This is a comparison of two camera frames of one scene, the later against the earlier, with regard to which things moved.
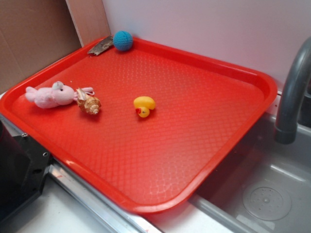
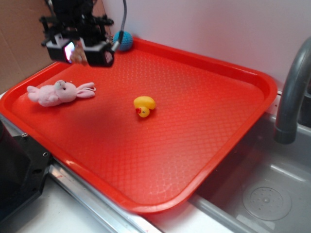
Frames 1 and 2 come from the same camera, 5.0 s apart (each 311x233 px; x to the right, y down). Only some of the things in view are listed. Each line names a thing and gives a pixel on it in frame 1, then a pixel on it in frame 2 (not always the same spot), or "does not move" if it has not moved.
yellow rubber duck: x=144 y=104 does not move
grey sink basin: x=264 y=186 does not move
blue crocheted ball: x=122 y=40 does not move
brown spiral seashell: x=90 y=104 → x=78 y=56
